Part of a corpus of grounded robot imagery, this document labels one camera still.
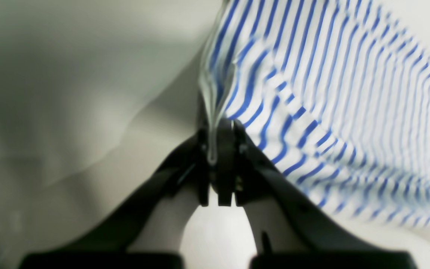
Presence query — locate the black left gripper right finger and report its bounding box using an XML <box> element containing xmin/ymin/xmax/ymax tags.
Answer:
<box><xmin>215</xmin><ymin>120</ymin><xmax>417</xmax><ymax>269</ymax></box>

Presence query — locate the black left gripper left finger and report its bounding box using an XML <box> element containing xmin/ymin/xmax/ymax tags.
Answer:
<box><xmin>19</xmin><ymin>128</ymin><xmax>209</xmax><ymax>269</ymax></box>

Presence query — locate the blue white striped T-shirt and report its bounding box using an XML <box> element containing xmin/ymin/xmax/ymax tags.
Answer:
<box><xmin>199</xmin><ymin>0</ymin><xmax>430</xmax><ymax>228</ymax></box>

